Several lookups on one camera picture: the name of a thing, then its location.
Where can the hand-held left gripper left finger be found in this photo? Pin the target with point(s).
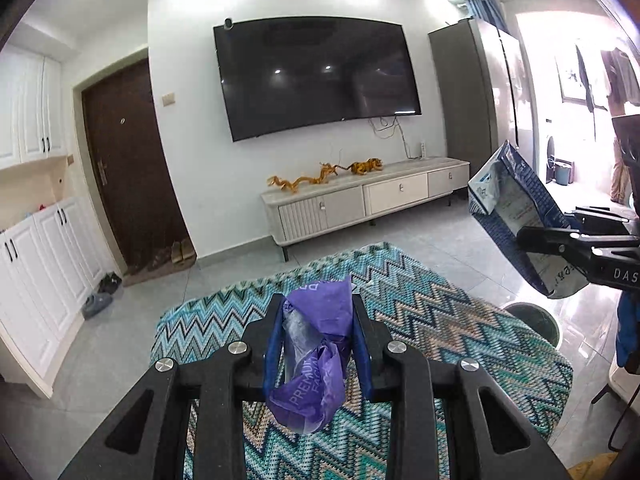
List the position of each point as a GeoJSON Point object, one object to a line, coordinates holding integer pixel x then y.
{"type": "Point", "coordinates": [272, 360]}

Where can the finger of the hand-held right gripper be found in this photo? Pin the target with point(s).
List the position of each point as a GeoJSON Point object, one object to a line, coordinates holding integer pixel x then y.
{"type": "Point", "coordinates": [550, 239]}
{"type": "Point", "coordinates": [610, 220]}

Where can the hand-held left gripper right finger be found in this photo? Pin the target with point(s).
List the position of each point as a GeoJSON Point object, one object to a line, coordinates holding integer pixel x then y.
{"type": "Point", "coordinates": [362, 365]}

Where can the blue and white carton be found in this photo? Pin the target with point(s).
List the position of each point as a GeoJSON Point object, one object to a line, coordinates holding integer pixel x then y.
{"type": "Point", "coordinates": [520, 200]}

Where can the purple plastic wrapper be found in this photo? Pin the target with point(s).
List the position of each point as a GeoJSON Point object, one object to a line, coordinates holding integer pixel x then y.
{"type": "Point", "coordinates": [310, 395]}

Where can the dark round trash bin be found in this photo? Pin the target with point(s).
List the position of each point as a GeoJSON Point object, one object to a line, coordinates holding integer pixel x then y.
{"type": "Point", "coordinates": [537, 322]}

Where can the tan hanging trousers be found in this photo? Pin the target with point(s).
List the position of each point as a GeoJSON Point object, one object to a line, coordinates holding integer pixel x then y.
{"type": "Point", "coordinates": [620, 175]}

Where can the grey blue bucket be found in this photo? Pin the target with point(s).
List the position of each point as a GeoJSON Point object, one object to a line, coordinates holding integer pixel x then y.
{"type": "Point", "coordinates": [565, 172]}

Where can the zigzag knitted blanket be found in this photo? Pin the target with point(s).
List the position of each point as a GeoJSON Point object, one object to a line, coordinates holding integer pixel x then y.
{"type": "Point", "coordinates": [425, 310]}

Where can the white washing machine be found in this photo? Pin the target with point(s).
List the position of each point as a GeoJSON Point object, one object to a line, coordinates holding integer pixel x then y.
{"type": "Point", "coordinates": [550, 150]}

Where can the tan shoe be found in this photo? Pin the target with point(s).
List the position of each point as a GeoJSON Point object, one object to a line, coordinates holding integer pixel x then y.
{"type": "Point", "coordinates": [175, 254]}
{"type": "Point", "coordinates": [186, 250]}

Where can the dark hanging garment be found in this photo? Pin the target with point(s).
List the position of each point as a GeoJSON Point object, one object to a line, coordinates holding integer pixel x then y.
{"type": "Point", "coordinates": [587, 80]}

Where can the brown door mat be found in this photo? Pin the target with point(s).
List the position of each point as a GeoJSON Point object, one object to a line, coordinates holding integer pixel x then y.
{"type": "Point", "coordinates": [150, 276]}

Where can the white power strip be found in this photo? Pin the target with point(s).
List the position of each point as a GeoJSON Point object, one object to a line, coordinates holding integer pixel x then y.
{"type": "Point", "coordinates": [422, 149]}

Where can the white television cabinet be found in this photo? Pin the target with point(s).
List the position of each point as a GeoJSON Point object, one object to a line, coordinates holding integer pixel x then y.
{"type": "Point", "coordinates": [395, 192]}

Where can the grey refrigerator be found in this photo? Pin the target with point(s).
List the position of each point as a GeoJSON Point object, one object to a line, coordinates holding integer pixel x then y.
{"type": "Point", "coordinates": [465, 95]}

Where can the golden dragon figurine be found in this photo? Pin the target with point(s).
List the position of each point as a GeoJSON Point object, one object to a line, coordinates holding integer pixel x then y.
{"type": "Point", "coordinates": [330, 170]}
{"type": "Point", "coordinates": [290, 183]}

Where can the grey slipper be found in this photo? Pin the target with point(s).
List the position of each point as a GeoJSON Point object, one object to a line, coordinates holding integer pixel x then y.
{"type": "Point", "coordinates": [104, 300]}
{"type": "Point", "coordinates": [91, 310]}

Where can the golden tiger figurine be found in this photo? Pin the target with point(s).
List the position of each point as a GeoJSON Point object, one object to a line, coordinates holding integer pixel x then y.
{"type": "Point", "coordinates": [367, 166]}

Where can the mustard yellow garment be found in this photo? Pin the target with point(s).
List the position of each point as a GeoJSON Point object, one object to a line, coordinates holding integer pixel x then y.
{"type": "Point", "coordinates": [610, 467]}

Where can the dark brown door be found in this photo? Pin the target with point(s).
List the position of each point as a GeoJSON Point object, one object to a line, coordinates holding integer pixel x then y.
{"type": "Point", "coordinates": [130, 170]}

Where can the white floor cabinet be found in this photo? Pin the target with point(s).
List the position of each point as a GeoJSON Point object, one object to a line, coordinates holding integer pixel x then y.
{"type": "Point", "coordinates": [45, 285]}

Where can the blue curtain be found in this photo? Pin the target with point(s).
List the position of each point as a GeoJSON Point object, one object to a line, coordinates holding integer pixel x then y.
{"type": "Point", "coordinates": [485, 7]}

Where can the framed wall picture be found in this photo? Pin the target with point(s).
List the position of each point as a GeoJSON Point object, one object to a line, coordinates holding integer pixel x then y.
{"type": "Point", "coordinates": [569, 80]}

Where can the beige wall switch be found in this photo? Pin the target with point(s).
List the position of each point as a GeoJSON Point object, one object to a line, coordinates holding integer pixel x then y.
{"type": "Point", "coordinates": [168, 99]}

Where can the black wall television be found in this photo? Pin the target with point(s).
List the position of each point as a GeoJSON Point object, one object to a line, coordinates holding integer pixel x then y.
{"type": "Point", "coordinates": [310, 75]}

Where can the white wall cabinet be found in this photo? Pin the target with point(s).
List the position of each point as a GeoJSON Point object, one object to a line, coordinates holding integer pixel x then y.
{"type": "Point", "coordinates": [30, 110]}

